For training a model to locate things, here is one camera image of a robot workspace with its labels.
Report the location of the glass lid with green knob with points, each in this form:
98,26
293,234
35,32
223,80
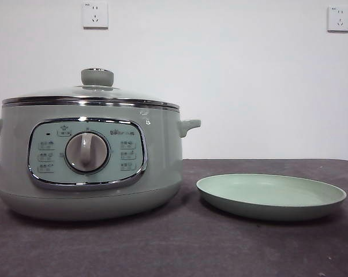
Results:
97,77

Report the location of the pale green electric steamer pot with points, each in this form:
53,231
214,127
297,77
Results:
159,150

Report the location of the pale green round plate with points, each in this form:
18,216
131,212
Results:
266,193

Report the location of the white wall socket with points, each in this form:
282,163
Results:
95,15
339,18

